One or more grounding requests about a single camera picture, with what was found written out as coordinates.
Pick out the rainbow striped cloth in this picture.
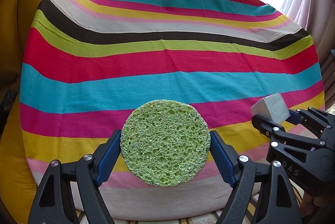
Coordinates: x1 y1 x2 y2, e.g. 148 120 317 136
19 0 325 221

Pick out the person right hand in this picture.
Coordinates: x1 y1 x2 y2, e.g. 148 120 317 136
299 192 330 217

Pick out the small white cube box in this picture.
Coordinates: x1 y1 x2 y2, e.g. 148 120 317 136
250 93 290 124

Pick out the yellow leather sofa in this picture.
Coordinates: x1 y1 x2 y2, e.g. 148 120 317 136
1 0 42 223

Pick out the pink lace curtain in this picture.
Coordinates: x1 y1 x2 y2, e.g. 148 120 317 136
282 0 334 110

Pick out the green round sponge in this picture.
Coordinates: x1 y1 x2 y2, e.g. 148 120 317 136
120 100 211 187

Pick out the striped velvet cushion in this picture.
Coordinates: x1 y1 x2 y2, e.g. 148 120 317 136
76 181 304 224

